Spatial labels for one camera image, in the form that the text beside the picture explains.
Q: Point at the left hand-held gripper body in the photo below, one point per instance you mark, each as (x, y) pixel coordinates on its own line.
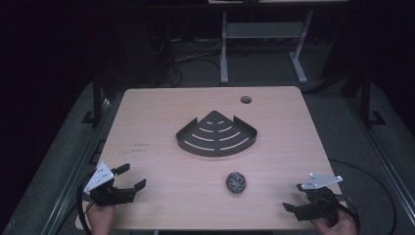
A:
(104, 194)

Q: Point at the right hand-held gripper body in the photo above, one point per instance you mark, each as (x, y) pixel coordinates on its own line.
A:
(321, 204)

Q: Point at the steel wool scrubber ball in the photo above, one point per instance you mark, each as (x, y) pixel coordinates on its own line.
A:
(236, 182)

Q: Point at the black corner shelf rack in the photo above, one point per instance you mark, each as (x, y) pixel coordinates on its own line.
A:
(216, 148)

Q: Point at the person's left hand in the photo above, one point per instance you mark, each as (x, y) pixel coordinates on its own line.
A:
(101, 218)

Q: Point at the person's right hand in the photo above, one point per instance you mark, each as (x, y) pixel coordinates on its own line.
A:
(341, 228)

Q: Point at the metal floor rail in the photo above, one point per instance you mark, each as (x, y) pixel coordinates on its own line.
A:
(75, 176)
(385, 163)

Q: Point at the black metal post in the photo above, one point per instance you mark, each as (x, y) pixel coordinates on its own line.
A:
(365, 98)
(97, 98)

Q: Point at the grey metal desk frame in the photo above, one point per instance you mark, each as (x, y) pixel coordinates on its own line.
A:
(261, 30)

